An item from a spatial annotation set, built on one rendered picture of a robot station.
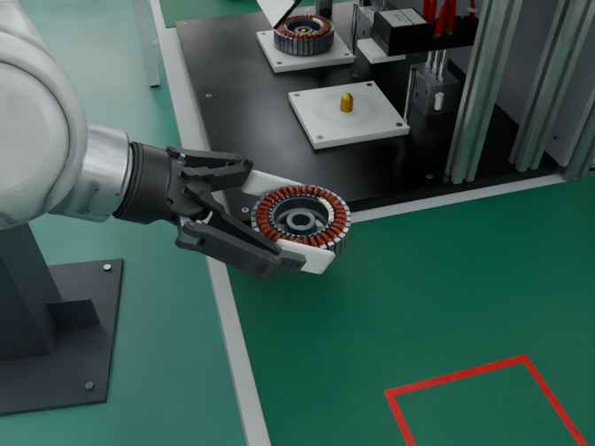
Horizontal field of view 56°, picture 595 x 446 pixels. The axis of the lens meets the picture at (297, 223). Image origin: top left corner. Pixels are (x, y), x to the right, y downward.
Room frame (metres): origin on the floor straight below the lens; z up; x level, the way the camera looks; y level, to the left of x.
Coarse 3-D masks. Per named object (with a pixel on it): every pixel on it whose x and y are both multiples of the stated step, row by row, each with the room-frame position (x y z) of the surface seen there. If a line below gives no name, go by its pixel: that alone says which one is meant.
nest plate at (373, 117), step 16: (304, 96) 0.81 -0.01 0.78; (320, 96) 0.81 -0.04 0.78; (336, 96) 0.81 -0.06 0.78; (352, 96) 0.81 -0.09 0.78; (368, 96) 0.81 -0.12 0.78; (384, 96) 0.81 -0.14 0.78; (304, 112) 0.76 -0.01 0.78; (320, 112) 0.76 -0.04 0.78; (336, 112) 0.76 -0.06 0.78; (352, 112) 0.76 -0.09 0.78; (368, 112) 0.76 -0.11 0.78; (384, 112) 0.76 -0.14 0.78; (304, 128) 0.73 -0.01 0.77; (320, 128) 0.71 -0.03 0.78; (336, 128) 0.71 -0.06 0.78; (352, 128) 0.71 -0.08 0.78; (368, 128) 0.71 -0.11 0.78; (384, 128) 0.71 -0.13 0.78; (400, 128) 0.71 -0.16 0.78; (320, 144) 0.68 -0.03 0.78; (336, 144) 0.68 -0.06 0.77
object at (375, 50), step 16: (384, 16) 0.79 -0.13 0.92; (400, 16) 0.79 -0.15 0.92; (416, 16) 0.79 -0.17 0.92; (384, 32) 0.77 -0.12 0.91; (400, 32) 0.75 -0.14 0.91; (416, 32) 0.76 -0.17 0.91; (432, 32) 0.79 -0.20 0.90; (448, 32) 0.78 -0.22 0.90; (464, 32) 0.79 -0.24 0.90; (368, 48) 0.77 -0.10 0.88; (384, 48) 0.76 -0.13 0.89; (400, 48) 0.75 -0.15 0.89; (416, 48) 0.76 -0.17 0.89; (432, 48) 0.76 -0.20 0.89; (448, 48) 0.77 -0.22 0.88
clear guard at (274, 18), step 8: (264, 0) 0.61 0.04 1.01; (272, 0) 0.60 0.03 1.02; (280, 0) 0.58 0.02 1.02; (288, 0) 0.57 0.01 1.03; (296, 0) 0.56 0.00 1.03; (264, 8) 0.60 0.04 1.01; (272, 8) 0.58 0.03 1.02; (280, 8) 0.57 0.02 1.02; (288, 8) 0.56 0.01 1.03; (272, 16) 0.57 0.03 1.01; (280, 16) 0.56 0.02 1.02; (288, 16) 0.56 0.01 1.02; (272, 24) 0.56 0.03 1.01; (280, 24) 0.55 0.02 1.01
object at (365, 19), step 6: (366, 6) 1.07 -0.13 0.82; (360, 12) 1.06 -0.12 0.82; (366, 12) 1.04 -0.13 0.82; (372, 12) 1.04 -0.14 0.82; (360, 18) 1.05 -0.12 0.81; (366, 18) 1.03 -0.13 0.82; (372, 18) 1.02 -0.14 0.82; (360, 24) 1.05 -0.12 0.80; (366, 24) 1.03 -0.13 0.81; (372, 24) 1.00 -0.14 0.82; (360, 30) 1.05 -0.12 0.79; (366, 30) 1.02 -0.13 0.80; (360, 36) 1.05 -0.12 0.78; (366, 36) 1.02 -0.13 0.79
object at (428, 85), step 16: (416, 64) 0.84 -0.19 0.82; (432, 64) 0.84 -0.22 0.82; (416, 80) 0.81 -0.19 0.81; (432, 80) 0.78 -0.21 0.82; (448, 80) 0.78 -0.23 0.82; (416, 96) 0.80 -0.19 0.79; (432, 96) 0.77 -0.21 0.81; (448, 96) 0.77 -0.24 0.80; (432, 112) 0.77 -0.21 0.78; (448, 112) 0.77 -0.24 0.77
